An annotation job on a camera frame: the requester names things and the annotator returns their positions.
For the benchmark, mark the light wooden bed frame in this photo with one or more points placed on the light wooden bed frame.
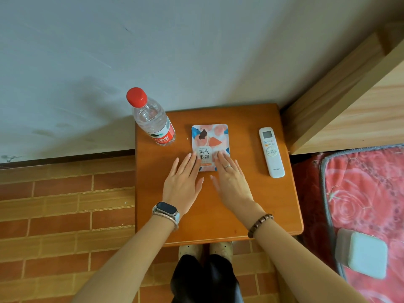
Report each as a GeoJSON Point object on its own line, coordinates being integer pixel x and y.
{"type": "Point", "coordinates": [353, 100]}

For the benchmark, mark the person's left little finger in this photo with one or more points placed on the person's left little finger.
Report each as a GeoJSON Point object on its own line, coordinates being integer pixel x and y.
{"type": "Point", "coordinates": [173, 167]}

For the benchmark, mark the person's left thumb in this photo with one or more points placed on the person's left thumb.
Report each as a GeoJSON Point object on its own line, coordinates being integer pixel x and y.
{"type": "Point", "coordinates": [200, 186]}

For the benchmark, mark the clear water bottle red cap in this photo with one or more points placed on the clear water bottle red cap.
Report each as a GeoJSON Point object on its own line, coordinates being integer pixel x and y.
{"type": "Point", "coordinates": [153, 119]}

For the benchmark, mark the person's black trousers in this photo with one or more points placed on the person's black trousers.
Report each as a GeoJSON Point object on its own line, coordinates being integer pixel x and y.
{"type": "Point", "coordinates": [205, 282]}

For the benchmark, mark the person's beige right shoe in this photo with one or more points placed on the person's beige right shoe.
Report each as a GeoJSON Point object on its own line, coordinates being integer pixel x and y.
{"type": "Point", "coordinates": [221, 250]}

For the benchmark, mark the white and green square box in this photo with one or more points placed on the white and green square box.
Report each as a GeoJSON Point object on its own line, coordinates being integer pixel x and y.
{"type": "Point", "coordinates": [363, 254]}

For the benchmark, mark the smartwatch with pale band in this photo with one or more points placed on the smartwatch with pale band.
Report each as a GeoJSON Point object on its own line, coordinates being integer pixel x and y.
{"type": "Point", "coordinates": [166, 208]}

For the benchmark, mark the person's right forearm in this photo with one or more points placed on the person's right forearm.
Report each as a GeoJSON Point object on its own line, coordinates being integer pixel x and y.
{"type": "Point", "coordinates": [299, 268]}

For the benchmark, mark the person's right hand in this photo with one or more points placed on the person's right hand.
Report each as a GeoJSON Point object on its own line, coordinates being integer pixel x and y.
{"type": "Point", "coordinates": [233, 190]}

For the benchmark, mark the red floral blanket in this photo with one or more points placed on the red floral blanket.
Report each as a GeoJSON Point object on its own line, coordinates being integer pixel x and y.
{"type": "Point", "coordinates": [363, 192]}

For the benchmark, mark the person's left hand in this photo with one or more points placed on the person's left hand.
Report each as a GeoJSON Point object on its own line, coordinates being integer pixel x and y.
{"type": "Point", "coordinates": [181, 189]}

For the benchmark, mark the person's right thumb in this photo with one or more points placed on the person's right thumb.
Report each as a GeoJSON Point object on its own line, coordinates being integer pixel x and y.
{"type": "Point", "coordinates": [215, 185]}

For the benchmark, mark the person's left forearm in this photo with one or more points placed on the person's left forearm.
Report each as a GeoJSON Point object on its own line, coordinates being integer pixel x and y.
{"type": "Point", "coordinates": [126, 265]}

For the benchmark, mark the person's left middle finger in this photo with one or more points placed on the person's left middle finger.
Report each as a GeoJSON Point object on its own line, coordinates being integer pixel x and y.
{"type": "Point", "coordinates": [192, 165]}

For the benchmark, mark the person's beige shoe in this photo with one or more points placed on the person's beige shoe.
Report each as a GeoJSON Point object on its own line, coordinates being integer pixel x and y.
{"type": "Point", "coordinates": [221, 250]}
{"type": "Point", "coordinates": [190, 251]}

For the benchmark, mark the pastel patterned eye mask packet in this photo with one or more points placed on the pastel patterned eye mask packet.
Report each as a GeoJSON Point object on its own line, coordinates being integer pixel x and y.
{"type": "Point", "coordinates": [208, 138]}

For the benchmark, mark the person's right middle finger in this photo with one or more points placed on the person's right middle finger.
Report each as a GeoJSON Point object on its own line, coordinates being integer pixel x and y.
{"type": "Point", "coordinates": [223, 163]}

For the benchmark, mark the person's beige left shoe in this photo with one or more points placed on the person's beige left shoe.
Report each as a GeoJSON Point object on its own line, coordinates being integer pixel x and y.
{"type": "Point", "coordinates": [190, 251]}

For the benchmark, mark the person's right little finger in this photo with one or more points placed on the person's right little finger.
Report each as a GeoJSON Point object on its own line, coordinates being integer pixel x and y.
{"type": "Point", "coordinates": [239, 170]}

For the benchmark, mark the white remote control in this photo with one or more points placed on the white remote control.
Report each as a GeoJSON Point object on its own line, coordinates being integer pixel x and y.
{"type": "Point", "coordinates": [271, 151]}

